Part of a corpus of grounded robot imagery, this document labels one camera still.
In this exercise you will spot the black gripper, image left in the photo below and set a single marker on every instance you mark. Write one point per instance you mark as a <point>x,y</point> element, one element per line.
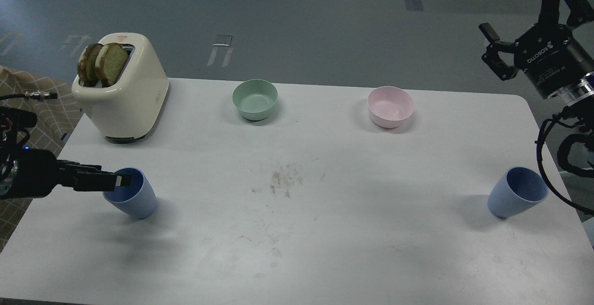
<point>33,173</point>

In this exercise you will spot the pink bowl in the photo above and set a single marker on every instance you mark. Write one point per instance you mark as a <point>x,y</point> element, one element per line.
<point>390,107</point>

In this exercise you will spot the toast slice left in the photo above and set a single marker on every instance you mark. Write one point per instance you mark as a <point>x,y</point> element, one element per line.
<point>86,65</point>

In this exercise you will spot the cream toaster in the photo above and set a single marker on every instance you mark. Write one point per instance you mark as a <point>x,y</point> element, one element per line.
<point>128,108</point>

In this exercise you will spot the light blue cup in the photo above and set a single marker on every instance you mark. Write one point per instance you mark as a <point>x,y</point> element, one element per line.
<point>519,189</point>

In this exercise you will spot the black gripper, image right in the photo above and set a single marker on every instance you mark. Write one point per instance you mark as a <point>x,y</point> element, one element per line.
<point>554,59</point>

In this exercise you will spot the green bowl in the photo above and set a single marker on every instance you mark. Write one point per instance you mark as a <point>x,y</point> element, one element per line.
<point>255,99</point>

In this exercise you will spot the toast slice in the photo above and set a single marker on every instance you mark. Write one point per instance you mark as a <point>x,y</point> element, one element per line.
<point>109,64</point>
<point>86,65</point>

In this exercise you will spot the toast slice right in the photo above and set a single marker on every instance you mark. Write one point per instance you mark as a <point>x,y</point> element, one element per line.
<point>109,64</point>

